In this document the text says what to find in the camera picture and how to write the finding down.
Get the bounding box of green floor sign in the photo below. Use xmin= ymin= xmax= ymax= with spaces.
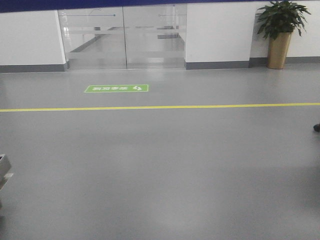
xmin=84 ymin=84 xmax=149 ymax=93

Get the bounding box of grey metal cart corner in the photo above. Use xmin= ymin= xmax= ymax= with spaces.
xmin=0 ymin=154 xmax=13 ymax=190

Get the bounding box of glass double door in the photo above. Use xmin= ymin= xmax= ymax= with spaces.
xmin=58 ymin=4 xmax=187 ymax=70

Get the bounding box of potted green plant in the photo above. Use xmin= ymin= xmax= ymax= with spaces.
xmin=255 ymin=0 xmax=312 ymax=40

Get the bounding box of gold plant pot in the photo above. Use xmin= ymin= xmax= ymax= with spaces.
xmin=266 ymin=32 xmax=293 ymax=70

